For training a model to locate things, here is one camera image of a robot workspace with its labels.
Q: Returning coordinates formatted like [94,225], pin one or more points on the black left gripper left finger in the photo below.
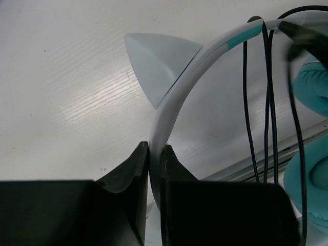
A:
[108,211]

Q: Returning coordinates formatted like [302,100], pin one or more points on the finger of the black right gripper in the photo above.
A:
[304,39]

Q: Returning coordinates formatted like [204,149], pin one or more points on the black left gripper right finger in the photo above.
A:
[197,212]

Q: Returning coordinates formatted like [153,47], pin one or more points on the teal cat-ear headphones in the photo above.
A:
[167,68]

